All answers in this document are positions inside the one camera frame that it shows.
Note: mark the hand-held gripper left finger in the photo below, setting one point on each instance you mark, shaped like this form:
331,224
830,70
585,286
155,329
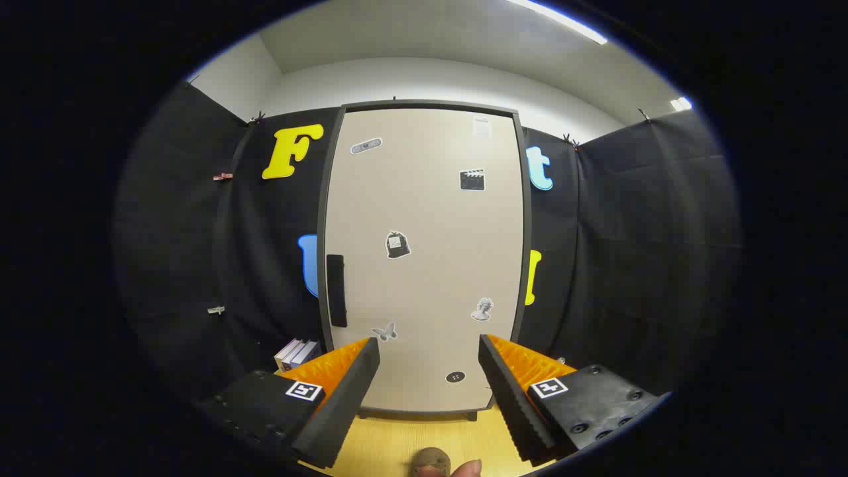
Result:
344,411

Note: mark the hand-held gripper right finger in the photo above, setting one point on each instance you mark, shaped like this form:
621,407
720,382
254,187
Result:
513,404

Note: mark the brown fuzzy slipper shoe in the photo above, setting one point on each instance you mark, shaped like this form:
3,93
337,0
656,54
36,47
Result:
430,462

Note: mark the grey shoe cabinet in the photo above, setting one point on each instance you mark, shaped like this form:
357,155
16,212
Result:
430,103

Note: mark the white spine book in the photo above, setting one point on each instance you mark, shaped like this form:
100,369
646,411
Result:
289,352

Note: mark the black backdrop cloth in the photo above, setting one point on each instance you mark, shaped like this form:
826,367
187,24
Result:
629,232

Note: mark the small ceiling light panel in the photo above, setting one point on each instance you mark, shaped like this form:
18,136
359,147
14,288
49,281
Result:
680,103

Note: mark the long ceiling light strip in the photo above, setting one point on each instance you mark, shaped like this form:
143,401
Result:
563,21

